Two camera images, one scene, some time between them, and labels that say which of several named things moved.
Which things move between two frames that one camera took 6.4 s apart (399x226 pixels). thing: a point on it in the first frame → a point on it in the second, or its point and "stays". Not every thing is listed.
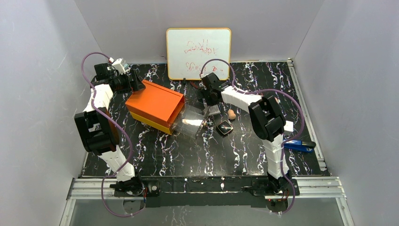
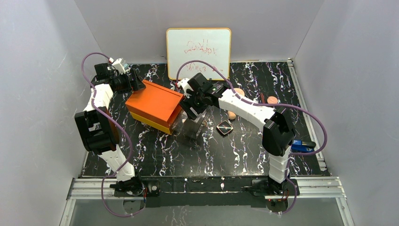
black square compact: x=224 y=127 stays
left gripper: x=135 y=82 stays
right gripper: x=205 y=94 → x=189 y=106
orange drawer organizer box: x=155 y=105 stays
